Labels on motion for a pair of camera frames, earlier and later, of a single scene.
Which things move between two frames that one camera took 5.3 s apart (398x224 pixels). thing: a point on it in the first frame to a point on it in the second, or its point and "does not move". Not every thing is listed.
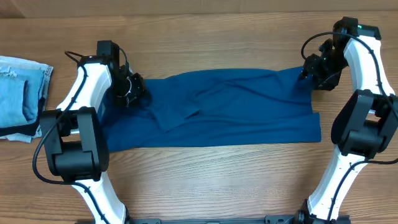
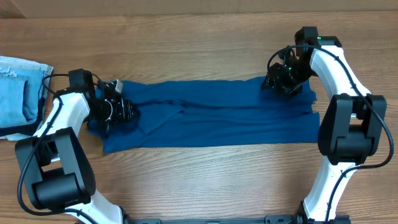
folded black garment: [28, 129] does not move
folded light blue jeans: [23, 83] does not move
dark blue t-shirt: [216, 107] does not move
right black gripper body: [311, 66] to [280, 79]
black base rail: [301, 219] does not move
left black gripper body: [137, 90] to [123, 109]
